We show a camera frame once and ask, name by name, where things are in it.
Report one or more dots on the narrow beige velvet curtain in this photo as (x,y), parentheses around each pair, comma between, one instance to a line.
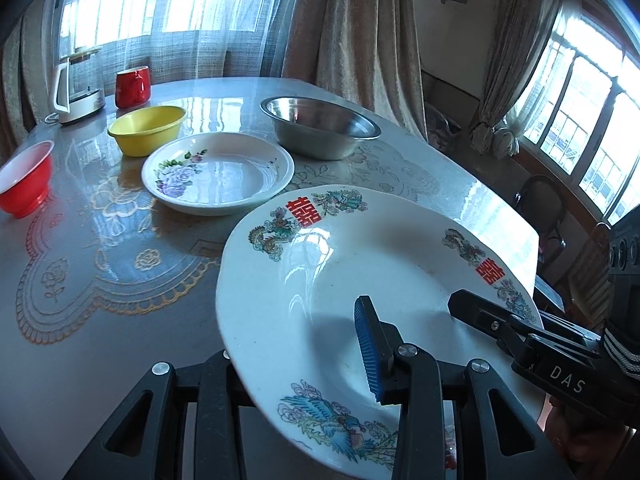
(20,85)

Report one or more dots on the white sheer curtain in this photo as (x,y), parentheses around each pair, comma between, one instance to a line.
(200,60)

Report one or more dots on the large dragon phoenix plate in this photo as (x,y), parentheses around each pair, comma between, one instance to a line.
(310,285)

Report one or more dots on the wooden slatted chair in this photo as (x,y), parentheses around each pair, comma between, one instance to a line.
(585,270)

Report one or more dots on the dark round-back chair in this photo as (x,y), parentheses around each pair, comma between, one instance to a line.
(537,200)

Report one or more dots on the side window with grid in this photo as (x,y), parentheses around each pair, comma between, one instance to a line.
(590,110)

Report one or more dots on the purple floral white plate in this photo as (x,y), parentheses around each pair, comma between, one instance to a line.
(225,170)

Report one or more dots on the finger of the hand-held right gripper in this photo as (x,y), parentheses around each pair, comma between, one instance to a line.
(480,312)

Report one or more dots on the red bowl white inside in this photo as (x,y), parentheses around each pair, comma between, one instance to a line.
(25,195)

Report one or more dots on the red ceramic mug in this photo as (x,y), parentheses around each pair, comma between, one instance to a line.
(132,90)

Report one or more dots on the person's right hand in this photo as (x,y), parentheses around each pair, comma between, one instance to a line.
(585,445)

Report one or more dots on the yellow plastic bowl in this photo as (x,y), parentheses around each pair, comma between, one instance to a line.
(145,137)

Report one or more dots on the stainless steel bowl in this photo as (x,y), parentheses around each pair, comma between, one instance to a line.
(320,135)

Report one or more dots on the wide beige velvet curtain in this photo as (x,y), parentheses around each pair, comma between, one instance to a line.
(360,35)

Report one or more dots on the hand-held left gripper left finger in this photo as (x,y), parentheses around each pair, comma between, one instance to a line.
(215,410)

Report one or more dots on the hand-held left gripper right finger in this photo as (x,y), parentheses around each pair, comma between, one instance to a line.
(367,350)

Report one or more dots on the tied beige curtain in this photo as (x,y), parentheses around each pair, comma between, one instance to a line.
(520,60)

